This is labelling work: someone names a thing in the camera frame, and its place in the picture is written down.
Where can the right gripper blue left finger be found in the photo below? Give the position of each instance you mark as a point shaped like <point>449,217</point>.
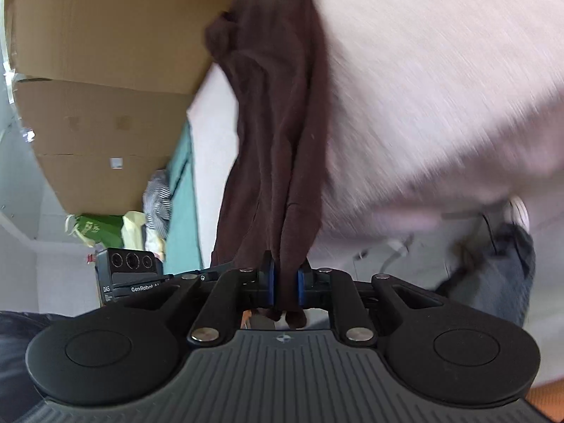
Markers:
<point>229,292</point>

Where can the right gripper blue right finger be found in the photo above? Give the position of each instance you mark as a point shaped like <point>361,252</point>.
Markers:
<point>336,292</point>

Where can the dark brown garment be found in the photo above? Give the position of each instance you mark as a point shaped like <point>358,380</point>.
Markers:
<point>274,55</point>

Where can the green bag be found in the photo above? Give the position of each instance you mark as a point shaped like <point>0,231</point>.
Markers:
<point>96,229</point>

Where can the teal cloth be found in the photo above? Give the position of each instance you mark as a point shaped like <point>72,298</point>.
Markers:
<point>182,243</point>

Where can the checkered cloth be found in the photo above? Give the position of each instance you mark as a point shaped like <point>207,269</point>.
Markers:
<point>156,201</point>

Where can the left cardboard box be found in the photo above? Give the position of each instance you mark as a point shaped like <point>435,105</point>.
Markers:
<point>99,146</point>

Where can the large cardboard box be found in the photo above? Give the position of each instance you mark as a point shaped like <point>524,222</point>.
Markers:
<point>145,45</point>

